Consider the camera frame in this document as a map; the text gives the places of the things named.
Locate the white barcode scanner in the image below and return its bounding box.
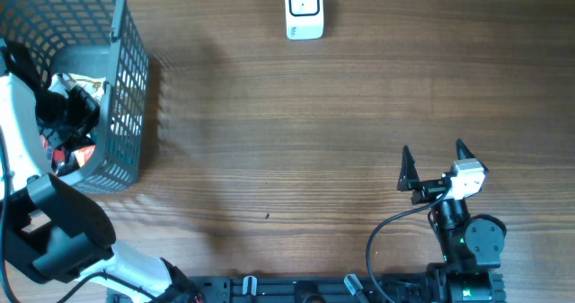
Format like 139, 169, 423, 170
285, 0, 324, 40

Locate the beige snack pouch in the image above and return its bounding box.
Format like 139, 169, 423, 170
49, 73, 105, 104

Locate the black red snack packet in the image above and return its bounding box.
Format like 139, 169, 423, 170
51, 149, 80, 176

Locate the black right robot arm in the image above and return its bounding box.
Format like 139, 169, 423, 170
397, 139, 507, 302

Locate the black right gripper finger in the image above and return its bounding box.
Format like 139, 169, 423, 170
456, 138, 476, 160
397, 146, 420, 192

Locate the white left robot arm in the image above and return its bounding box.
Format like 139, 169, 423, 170
1, 40, 204, 302

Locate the grey plastic mesh basket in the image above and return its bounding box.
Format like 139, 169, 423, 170
1, 0, 149, 193

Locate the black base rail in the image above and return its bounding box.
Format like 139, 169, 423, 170
106, 273, 508, 303

